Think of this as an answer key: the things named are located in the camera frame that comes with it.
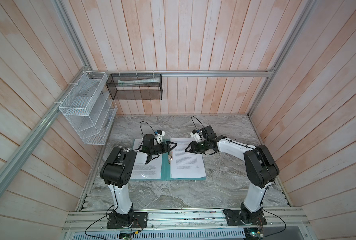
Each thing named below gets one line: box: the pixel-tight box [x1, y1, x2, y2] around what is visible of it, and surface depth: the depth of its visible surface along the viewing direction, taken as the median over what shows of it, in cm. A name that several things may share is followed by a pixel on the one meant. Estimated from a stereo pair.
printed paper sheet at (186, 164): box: [170, 137, 206, 179], surface depth 95 cm
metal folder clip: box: [168, 151, 174, 165], surface depth 97 cm
